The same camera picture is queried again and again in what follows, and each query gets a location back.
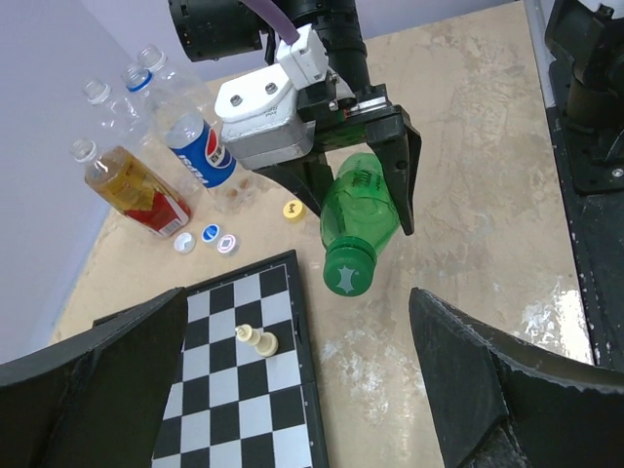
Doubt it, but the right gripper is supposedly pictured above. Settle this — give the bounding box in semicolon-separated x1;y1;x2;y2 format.
254;84;422;235

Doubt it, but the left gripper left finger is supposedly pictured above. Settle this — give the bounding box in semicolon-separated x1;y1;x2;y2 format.
1;288;188;467

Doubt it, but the cream chess piece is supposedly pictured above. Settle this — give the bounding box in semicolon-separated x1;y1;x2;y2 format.
235;324;279;358

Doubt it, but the green plastic bottle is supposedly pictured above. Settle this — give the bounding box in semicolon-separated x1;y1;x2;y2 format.
320;152;400;268

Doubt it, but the Pepsi label clear bottle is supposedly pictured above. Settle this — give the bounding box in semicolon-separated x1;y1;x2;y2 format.
137;45;237;190

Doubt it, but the green bottle cap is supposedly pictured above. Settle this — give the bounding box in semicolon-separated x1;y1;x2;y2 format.
323;246;376;297

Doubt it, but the yellow bottle cap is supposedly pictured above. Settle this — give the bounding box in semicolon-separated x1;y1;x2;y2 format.
283;199;306;223

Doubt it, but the black white chessboard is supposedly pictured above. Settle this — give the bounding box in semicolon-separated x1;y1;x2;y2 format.
151;250;330;467

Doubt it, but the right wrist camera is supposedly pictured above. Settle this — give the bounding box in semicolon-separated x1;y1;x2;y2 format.
214;24;331;171

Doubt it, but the blue bottle cap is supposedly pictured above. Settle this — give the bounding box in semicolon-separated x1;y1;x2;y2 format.
201;223;222;245

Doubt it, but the clear bottle right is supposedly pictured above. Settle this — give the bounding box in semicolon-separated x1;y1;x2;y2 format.
82;78;146;139

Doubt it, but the amber red label bottle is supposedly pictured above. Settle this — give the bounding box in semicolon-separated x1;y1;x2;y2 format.
70;138;192;238

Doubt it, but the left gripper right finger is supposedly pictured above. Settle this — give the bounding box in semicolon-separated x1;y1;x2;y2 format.
409;288;623;467

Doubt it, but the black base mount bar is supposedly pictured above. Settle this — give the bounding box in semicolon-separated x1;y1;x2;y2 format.
545;1;623;371

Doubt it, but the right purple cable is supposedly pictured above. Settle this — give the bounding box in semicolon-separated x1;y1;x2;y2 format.
241;0;299;48

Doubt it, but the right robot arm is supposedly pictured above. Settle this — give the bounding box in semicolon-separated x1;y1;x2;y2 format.
169;1;422;235

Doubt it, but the clear bottle back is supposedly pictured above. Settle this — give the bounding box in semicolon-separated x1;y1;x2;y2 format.
121;61;155;147

